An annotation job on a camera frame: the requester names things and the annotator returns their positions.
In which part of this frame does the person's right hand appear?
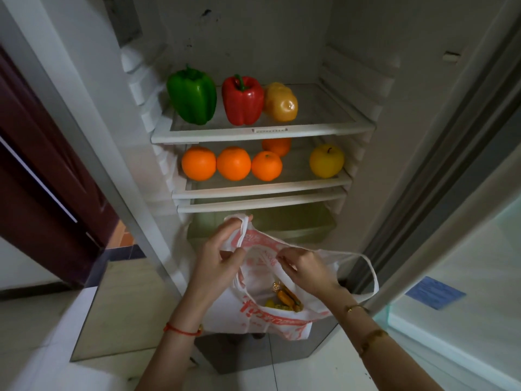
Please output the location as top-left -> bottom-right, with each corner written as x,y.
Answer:
276,247 -> 347,308

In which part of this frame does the person's left hand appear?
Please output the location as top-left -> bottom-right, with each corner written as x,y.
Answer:
169,215 -> 253,322

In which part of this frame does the pile of golden small packets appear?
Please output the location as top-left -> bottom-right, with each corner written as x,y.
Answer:
264,282 -> 304,313

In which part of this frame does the white red-printed plastic bag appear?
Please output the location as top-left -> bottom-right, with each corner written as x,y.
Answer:
203,214 -> 380,342

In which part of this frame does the orange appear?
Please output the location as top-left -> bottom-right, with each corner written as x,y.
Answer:
181,146 -> 217,182
216,146 -> 252,182
262,138 -> 292,158
251,150 -> 284,182

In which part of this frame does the yellow apple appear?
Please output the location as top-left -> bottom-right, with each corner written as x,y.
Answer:
309,143 -> 346,179

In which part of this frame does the yellow bell pepper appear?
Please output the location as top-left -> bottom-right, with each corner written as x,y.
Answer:
263,81 -> 299,123

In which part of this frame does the red bell pepper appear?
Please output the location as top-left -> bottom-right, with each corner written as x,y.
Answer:
221,74 -> 265,127

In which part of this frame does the dark red refrigerator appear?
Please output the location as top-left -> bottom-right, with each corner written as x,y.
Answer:
0,0 -> 521,391

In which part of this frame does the green bell pepper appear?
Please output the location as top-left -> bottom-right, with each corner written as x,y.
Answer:
166,64 -> 218,126

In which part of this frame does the person's right forearm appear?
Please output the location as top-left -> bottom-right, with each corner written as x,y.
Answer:
332,288 -> 444,391

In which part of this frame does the white crisper cover shelf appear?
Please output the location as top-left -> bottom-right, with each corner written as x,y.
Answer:
177,187 -> 347,215

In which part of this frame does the beige small cabinet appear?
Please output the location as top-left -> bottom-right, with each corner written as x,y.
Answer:
69,258 -> 192,363

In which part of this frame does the narrow white glass shelf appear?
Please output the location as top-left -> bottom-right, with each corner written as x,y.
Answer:
171,138 -> 353,200

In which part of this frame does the blue inner door sticker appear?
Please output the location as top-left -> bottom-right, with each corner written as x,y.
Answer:
405,275 -> 467,311

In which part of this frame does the clear bottom door bin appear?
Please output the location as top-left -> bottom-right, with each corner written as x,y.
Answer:
374,305 -> 521,391

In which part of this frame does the wide white glass shelf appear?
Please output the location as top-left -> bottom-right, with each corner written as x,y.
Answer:
150,83 -> 376,145

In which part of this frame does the dark wooden door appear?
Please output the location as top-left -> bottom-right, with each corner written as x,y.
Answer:
0,44 -> 121,249

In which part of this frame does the red string bracelet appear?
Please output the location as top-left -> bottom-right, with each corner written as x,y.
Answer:
163,323 -> 204,337

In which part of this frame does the dark wooden door frame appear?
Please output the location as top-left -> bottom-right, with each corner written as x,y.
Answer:
0,138 -> 106,288

